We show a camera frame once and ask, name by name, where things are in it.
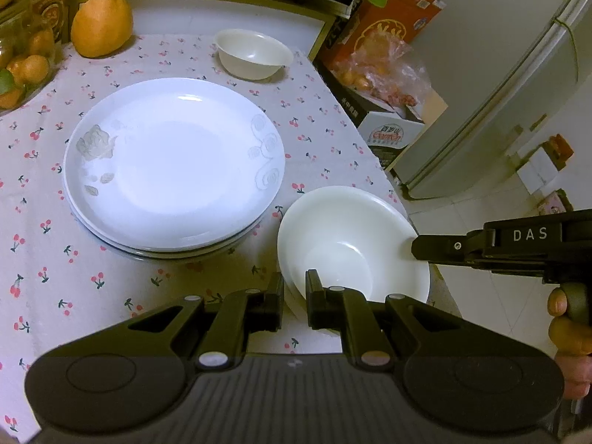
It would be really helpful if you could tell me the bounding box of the cream bowl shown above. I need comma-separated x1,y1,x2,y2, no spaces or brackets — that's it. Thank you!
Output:
277,185,430,303
214,29,294,81

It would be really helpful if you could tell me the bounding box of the white plate with grey rose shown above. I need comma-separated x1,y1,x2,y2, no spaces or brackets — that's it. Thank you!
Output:
63,77,285,252

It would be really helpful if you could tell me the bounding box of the white bowl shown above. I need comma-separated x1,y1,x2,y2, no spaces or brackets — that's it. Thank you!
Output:
284,282,308,324

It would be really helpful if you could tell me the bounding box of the large blue patterned plate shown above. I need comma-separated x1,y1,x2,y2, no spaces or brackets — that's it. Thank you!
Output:
100,222,261,263

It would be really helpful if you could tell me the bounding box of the person's right hand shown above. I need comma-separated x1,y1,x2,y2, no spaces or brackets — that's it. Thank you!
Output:
547,289,592,400

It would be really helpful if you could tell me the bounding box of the black white cardboard box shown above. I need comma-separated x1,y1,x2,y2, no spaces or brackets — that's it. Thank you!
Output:
314,60,448,169

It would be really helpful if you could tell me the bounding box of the cherry print tablecloth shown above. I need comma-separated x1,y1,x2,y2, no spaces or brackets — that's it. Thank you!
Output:
1,35,416,442

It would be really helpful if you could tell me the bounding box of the plastic bag of oranges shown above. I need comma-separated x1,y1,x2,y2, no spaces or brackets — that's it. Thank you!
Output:
331,31,431,107

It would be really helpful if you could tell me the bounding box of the white refrigerator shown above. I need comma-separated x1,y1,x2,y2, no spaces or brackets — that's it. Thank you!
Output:
393,0,591,199

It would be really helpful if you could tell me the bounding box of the red gift box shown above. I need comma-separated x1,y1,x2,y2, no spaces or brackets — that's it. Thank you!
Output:
316,0,445,69

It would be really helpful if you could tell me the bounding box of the orange citrus on table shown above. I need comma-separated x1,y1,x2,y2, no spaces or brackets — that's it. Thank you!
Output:
70,0,134,58

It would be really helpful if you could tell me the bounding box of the glass jar of kumquats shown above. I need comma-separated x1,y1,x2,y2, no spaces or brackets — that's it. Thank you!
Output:
1,0,60,114

